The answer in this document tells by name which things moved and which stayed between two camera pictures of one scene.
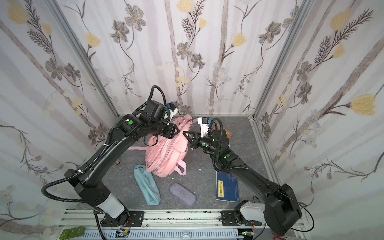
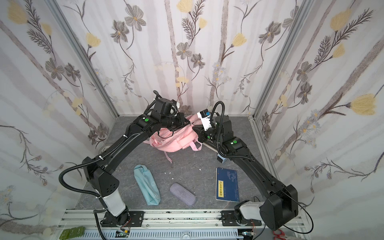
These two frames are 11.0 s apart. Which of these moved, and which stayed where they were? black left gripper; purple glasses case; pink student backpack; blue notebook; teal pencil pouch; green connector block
Moved: pink student backpack; black left gripper
Stayed: green connector block; blue notebook; purple glasses case; teal pencil pouch
